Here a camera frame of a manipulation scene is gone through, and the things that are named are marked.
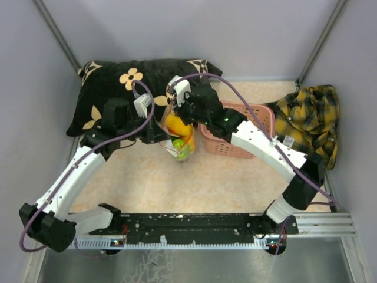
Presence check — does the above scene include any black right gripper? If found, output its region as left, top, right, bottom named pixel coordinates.
left=171, top=91, right=210, bottom=127

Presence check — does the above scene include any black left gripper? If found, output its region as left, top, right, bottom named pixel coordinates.
left=118, top=111, right=171, bottom=144

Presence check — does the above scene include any orange fruit toy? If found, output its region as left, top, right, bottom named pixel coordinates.
left=165, top=114, right=192, bottom=136

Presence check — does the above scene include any yellow mango toy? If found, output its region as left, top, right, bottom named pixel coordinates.
left=185, top=130, right=196, bottom=152

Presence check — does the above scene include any clear zip top bag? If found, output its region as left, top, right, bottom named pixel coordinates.
left=159, top=100, right=196, bottom=162

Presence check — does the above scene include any green custard apple toy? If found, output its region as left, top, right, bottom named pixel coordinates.
left=173, top=139, right=191, bottom=160

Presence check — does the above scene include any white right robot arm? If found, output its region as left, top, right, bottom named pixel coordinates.
left=170, top=85, right=323, bottom=234

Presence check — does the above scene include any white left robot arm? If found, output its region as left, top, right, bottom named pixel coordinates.
left=19, top=94, right=167, bottom=252

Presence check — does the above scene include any pink plastic basket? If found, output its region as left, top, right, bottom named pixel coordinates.
left=197, top=100, right=276, bottom=159

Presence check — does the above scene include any black floral pillow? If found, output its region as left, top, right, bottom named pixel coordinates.
left=65, top=58, right=223, bottom=137

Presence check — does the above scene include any yellow plaid shirt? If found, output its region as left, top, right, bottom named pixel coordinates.
left=265, top=85, right=340, bottom=170

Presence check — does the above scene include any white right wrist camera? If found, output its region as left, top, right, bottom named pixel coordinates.
left=167, top=75, right=191, bottom=108

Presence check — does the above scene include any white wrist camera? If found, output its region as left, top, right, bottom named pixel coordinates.
left=167, top=75, right=191, bottom=108
left=133, top=93, right=152, bottom=119

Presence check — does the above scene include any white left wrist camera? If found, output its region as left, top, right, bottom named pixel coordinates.
left=133, top=93, right=152, bottom=119

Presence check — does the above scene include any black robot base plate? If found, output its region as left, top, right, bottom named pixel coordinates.
left=89, top=213, right=298, bottom=245

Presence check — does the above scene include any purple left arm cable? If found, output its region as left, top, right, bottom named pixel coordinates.
left=19, top=80, right=156, bottom=254

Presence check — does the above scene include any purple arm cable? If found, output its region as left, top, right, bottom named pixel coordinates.
left=169, top=73, right=338, bottom=256
left=19, top=80, right=156, bottom=254

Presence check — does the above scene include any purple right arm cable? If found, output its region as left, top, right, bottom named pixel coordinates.
left=169, top=73, right=338, bottom=256

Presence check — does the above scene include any aluminium frame rail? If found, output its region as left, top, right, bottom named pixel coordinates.
left=70, top=212, right=355, bottom=254

